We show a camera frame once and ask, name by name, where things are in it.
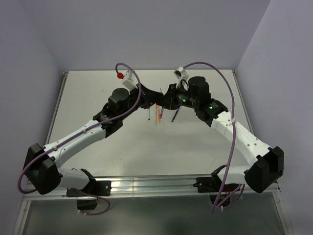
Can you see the purple pen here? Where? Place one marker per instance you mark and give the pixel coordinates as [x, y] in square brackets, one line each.
[175, 115]

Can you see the yellow pen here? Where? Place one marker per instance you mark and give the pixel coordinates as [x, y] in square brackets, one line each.
[156, 114]

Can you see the orange pen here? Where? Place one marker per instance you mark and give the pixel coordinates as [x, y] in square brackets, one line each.
[159, 114]

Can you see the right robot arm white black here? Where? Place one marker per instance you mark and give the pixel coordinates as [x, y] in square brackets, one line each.
[265, 164]

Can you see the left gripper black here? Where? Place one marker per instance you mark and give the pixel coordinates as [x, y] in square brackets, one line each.
[148, 97]

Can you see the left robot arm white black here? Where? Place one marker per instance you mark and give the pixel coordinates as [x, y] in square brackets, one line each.
[43, 165]

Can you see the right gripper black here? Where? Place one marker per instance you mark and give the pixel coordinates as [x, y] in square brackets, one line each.
[169, 101]

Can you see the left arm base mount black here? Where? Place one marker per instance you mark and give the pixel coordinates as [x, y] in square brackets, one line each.
[96, 190]

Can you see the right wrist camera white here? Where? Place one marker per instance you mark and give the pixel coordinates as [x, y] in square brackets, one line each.
[181, 75]

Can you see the aluminium rail frame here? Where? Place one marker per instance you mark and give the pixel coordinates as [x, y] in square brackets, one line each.
[141, 186]

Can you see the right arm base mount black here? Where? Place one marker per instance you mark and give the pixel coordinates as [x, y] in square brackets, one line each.
[212, 185]

